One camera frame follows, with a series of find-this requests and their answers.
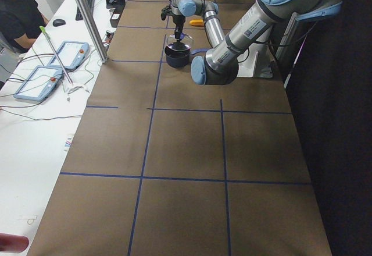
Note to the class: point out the dark blue saucepan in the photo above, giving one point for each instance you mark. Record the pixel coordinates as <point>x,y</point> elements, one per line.
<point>179,59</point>

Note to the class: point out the glass pot lid blue knob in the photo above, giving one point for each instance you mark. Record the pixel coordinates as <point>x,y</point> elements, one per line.
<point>185,42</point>

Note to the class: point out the black computer mouse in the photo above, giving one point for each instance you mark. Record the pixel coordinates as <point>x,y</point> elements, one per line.
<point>58,22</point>

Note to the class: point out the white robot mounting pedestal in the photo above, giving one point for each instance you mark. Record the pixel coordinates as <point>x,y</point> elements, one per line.
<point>255,62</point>

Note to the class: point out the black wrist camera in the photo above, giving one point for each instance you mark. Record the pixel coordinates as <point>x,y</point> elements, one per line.
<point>166,11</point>

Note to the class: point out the far teach pendant tablet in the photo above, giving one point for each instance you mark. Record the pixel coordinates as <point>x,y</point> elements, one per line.
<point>72,54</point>

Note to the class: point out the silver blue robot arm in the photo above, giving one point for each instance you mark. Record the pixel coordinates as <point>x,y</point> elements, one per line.
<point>179,10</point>
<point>220,64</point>

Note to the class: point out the yellow corn cob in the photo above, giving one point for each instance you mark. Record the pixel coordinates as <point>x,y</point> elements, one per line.
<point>196,22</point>

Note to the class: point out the metal rod green tip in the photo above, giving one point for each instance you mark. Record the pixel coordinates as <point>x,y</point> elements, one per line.
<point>43,30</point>

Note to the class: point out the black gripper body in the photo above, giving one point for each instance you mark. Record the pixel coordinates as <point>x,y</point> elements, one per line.
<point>178,21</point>

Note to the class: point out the teach pendant tablet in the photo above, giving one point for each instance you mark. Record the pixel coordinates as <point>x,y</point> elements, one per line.
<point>72,54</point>
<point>39,84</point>

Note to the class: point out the person in black shirt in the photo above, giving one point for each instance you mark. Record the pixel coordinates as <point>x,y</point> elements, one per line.
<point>20,23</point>

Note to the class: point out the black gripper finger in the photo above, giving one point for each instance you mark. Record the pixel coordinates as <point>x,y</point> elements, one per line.
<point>178,34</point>

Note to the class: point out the aluminium frame post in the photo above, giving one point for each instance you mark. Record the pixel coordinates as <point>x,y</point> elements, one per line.
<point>92,29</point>

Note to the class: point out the near teach pendant tablet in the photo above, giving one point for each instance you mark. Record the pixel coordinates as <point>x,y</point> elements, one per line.
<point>39,84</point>

